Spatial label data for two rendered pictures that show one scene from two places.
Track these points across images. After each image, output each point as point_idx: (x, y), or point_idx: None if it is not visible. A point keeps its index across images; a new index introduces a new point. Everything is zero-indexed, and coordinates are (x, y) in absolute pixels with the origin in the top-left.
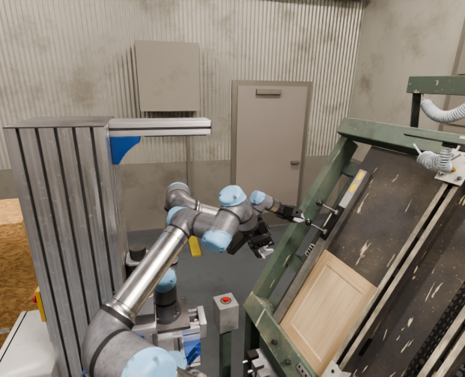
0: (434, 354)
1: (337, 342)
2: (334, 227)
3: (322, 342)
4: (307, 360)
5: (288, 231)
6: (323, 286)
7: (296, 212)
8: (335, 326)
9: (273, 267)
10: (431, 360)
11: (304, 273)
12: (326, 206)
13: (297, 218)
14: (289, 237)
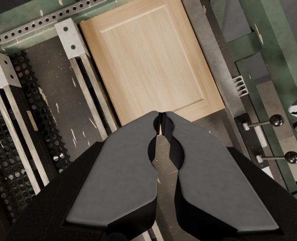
0: (41, 169)
1: (109, 65)
2: (242, 140)
3: (119, 44)
4: (110, 11)
5: None
6: (180, 79)
7: None
8: (126, 71)
9: (261, 8)
10: (38, 162)
11: (213, 61)
12: (278, 158)
13: None
14: (286, 62)
